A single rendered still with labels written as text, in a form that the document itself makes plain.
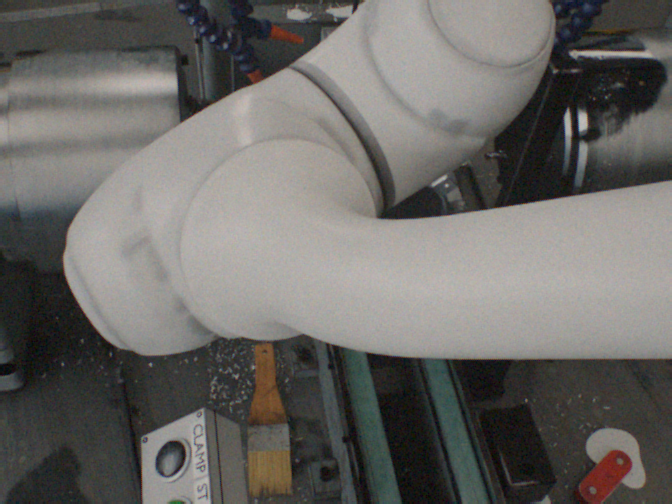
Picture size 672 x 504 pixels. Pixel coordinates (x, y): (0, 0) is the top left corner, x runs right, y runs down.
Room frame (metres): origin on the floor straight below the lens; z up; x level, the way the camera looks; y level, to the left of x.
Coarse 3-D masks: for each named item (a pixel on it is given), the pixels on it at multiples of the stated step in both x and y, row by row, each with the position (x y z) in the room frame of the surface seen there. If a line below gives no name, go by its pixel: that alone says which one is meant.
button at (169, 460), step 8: (160, 448) 0.26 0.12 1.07; (168, 448) 0.26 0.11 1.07; (176, 448) 0.26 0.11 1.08; (184, 448) 0.26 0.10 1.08; (160, 456) 0.26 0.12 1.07; (168, 456) 0.25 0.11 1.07; (176, 456) 0.25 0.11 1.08; (184, 456) 0.25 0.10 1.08; (160, 464) 0.25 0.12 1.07; (168, 464) 0.25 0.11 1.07; (176, 464) 0.25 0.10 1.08; (160, 472) 0.24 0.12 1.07; (168, 472) 0.24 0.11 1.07; (176, 472) 0.24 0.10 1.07
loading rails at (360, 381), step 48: (336, 384) 0.43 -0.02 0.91; (384, 384) 0.48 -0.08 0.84; (432, 384) 0.45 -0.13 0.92; (336, 432) 0.40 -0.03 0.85; (384, 432) 0.38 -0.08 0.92; (432, 432) 0.40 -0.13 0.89; (480, 432) 0.39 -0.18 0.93; (336, 480) 0.36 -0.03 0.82; (384, 480) 0.33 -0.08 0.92; (432, 480) 0.37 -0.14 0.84; (480, 480) 0.34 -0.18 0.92
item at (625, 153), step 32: (608, 32) 0.81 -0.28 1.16; (640, 32) 0.82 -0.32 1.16; (608, 64) 0.74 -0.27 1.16; (640, 64) 0.75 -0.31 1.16; (576, 96) 0.70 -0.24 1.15; (608, 96) 0.70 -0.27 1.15; (640, 96) 0.71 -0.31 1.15; (512, 128) 0.79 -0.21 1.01; (576, 128) 0.67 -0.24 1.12; (608, 128) 0.67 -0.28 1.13; (640, 128) 0.68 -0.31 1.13; (576, 160) 0.65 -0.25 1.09; (608, 160) 0.65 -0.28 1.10; (640, 160) 0.66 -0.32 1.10; (544, 192) 0.67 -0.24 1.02; (576, 192) 0.63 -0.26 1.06
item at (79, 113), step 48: (96, 48) 0.66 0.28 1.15; (144, 48) 0.66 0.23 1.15; (0, 96) 0.56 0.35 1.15; (48, 96) 0.56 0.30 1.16; (96, 96) 0.57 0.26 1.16; (144, 96) 0.58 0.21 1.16; (0, 144) 0.52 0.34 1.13; (48, 144) 0.52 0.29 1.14; (96, 144) 0.53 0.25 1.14; (144, 144) 0.54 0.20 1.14; (0, 192) 0.48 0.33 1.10; (48, 192) 0.49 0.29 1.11; (0, 240) 0.47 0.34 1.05; (48, 240) 0.47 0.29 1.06
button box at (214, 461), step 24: (168, 432) 0.28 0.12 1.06; (192, 432) 0.28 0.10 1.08; (216, 432) 0.28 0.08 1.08; (240, 432) 0.30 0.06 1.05; (144, 456) 0.26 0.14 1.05; (192, 456) 0.26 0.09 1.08; (216, 456) 0.26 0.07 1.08; (240, 456) 0.27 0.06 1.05; (144, 480) 0.24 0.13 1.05; (168, 480) 0.24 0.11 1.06; (192, 480) 0.24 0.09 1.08; (216, 480) 0.24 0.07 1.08; (240, 480) 0.25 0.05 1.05
